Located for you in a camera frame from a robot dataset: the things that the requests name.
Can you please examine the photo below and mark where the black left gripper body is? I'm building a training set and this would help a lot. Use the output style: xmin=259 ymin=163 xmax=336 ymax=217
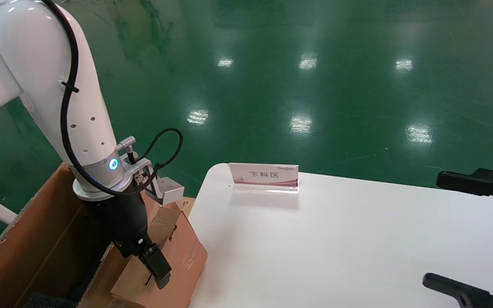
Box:
xmin=80 ymin=188 xmax=155 ymax=259

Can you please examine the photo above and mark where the black looped wrist cable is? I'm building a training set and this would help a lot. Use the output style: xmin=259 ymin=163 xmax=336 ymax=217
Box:
xmin=137 ymin=127 xmax=184 ymax=174

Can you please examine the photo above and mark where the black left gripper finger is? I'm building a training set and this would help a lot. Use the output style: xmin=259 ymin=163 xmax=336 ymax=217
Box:
xmin=138 ymin=243 xmax=172 ymax=290

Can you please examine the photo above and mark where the acrylic table sign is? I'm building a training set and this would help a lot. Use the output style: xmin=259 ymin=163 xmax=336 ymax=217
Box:
xmin=229 ymin=163 xmax=300 ymax=195

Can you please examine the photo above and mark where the large cardboard box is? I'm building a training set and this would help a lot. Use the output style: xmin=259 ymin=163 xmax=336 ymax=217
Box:
xmin=0 ymin=162 xmax=196 ymax=308

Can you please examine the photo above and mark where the small cardboard box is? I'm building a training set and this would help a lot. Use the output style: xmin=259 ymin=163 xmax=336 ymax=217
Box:
xmin=110 ymin=204 xmax=208 ymax=308

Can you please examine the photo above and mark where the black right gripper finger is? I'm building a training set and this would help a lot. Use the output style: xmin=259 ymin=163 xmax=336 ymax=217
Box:
xmin=437 ymin=168 xmax=493 ymax=214
xmin=422 ymin=272 xmax=493 ymax=308

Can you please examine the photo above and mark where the black foam padding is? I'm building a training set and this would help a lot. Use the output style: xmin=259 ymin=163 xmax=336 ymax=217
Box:
xmin=24 ymin=291 xmax=78 ymax=308

